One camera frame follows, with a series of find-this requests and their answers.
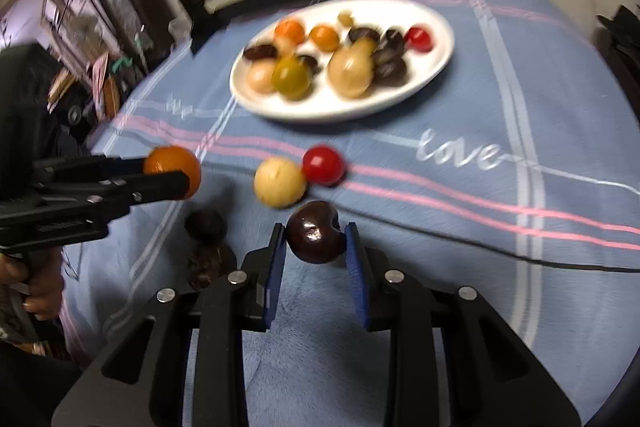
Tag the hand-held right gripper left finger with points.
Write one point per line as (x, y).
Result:
(275, 277)

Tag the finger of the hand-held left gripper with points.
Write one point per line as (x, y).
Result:
(100, 202)
(90, 167)

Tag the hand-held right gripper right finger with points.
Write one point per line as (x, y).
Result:
(356, 277)

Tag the orange tangerine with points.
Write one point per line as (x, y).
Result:
(290, 31)
(172, 159)

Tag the white plate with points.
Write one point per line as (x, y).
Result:
(320, 107)

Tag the yellow-green tomato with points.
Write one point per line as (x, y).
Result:
(291, 77)

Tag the large beige round fruit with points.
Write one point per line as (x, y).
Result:
(352, 74)

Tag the dark red jujube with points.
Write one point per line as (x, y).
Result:
(260, 53)

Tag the dark brown water chestnut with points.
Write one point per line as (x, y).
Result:
(308, 63)
(207, 267)
(390, 67)

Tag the small yellow-green round fruit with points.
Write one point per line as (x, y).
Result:
(365, 44)
(345, 18)

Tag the orange cherry tomato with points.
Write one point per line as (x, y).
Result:
(324, 37)

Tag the red cherry tomato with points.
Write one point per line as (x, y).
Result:
(323, 164)
(417, 38)

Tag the person's left hand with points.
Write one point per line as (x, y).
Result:
(45, 287)

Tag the pink patterned cloth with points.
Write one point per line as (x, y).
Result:
(102, 77)

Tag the beige speckled round fruit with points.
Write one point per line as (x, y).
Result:
(279, 181)

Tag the blue plaid tablecloth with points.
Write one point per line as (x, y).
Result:
(475, 282)

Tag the black hat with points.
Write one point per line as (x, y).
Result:
(625, 24)

